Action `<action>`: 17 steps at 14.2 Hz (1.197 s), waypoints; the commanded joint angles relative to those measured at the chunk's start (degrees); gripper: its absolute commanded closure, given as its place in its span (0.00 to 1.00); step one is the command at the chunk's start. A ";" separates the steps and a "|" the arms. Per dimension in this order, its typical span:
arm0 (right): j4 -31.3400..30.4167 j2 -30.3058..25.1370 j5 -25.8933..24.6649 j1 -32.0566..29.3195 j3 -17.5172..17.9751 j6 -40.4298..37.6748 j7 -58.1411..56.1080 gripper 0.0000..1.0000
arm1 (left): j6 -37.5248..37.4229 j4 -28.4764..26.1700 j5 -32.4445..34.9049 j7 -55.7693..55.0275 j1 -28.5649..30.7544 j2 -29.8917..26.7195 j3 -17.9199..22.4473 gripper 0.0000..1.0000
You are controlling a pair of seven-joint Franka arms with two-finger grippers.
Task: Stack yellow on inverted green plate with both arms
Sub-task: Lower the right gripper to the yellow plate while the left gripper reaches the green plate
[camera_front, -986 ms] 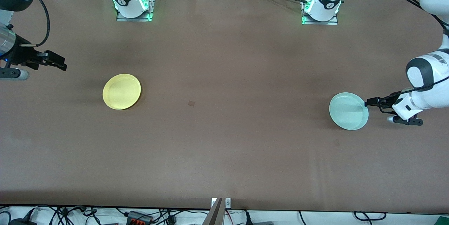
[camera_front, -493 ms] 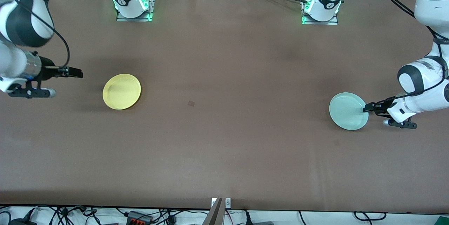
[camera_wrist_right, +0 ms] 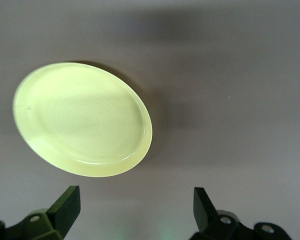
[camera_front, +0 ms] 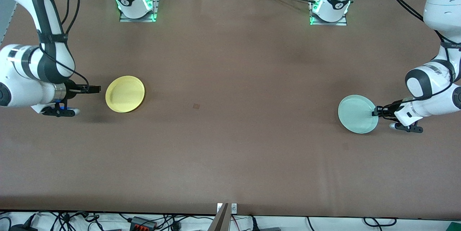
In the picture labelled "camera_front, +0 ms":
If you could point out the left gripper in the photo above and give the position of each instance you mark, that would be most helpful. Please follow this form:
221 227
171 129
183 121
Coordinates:
390 110

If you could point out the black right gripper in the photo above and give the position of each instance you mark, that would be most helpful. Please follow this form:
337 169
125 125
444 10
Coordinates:
72 91

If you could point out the pale green round plate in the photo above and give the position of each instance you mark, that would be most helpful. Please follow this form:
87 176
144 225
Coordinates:
356 114

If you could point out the yellow round plate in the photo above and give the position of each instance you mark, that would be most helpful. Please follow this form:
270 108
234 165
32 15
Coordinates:
125 94

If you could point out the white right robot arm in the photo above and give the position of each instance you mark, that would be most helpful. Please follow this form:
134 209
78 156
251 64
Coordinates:
21 90

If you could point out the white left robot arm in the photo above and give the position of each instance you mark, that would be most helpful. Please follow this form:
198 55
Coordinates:
443 7

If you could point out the green flat object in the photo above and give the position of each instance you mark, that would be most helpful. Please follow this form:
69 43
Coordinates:
454 226

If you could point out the black orange power strip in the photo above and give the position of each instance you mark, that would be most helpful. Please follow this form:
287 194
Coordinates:
142 223

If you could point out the black power adapter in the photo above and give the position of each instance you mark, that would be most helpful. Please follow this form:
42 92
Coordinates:
23 228

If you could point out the table cover sheet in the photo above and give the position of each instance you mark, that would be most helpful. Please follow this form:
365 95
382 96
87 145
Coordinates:
230 159

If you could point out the black plug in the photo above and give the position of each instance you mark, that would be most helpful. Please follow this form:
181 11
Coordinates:
255 225

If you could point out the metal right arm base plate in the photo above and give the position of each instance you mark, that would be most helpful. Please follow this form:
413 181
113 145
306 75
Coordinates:
124 19

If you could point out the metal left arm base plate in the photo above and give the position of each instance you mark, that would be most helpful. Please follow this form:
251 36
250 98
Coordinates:
342 23

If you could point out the white mounting bracket plate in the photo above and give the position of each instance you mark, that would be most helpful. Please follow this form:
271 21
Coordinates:
234 208

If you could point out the grey camera stand post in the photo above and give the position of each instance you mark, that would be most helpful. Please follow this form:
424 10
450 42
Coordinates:
220 222

